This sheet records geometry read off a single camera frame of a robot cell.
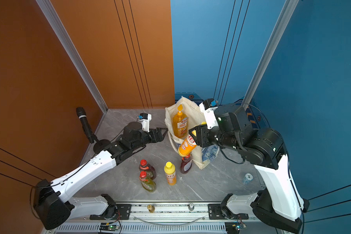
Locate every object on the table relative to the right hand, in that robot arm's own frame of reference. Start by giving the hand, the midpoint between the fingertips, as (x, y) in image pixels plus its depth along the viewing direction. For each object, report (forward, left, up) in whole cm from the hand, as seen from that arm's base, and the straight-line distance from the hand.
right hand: (195, 129), depth 53 cm
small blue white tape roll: (-4, -31, -38) cm, 49 cm away
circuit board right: (-26, -20, -44) cm, 55 cm away
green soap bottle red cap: (-9, +22, -31) cm, 39 cm away
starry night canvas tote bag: (+4, -6, -29) cm, 30 cm away
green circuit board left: (-26, +43, -46) cm, 68 cm away
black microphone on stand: (+18, +61, -40) cm, 75 cm away
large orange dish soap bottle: (+26, +7, -28) cm, 38 cm away
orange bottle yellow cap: (-6, +11, -24) cm, 27 cm away
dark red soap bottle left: (-3, +24, -27) cm, 36 cm away
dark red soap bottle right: (0, +3, -31) cm, 31 cm away
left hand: (+13, +14, -16) cm, 26 cm away
